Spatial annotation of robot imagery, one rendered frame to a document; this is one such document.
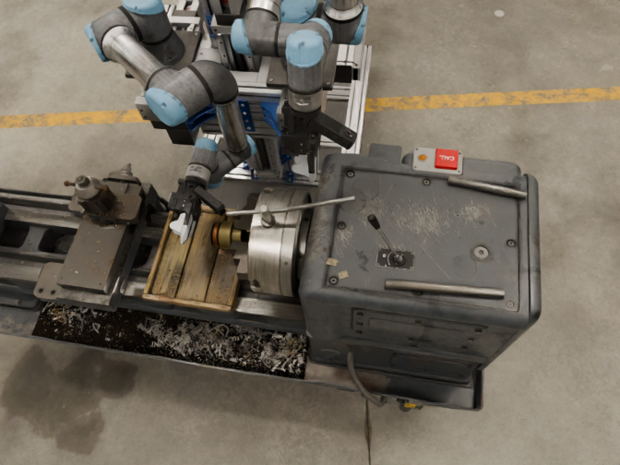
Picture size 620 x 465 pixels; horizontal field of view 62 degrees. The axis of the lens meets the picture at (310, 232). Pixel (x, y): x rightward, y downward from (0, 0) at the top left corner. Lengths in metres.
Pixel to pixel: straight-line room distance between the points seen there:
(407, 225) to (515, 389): 1.40
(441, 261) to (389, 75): 2.20
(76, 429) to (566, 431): 2.19
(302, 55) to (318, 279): 0.54
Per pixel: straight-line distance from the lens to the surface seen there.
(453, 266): 1.33
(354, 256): 1.32
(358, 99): 2.96
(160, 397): 2.63
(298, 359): 1.95
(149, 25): 1.82
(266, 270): 1.41
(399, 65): 3.46
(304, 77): 1.11
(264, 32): 1.21
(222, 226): 1.55
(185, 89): 1.45
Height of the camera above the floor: 2.46
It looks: 63 degrees down
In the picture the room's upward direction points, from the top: 8 degrees counter-clockwise
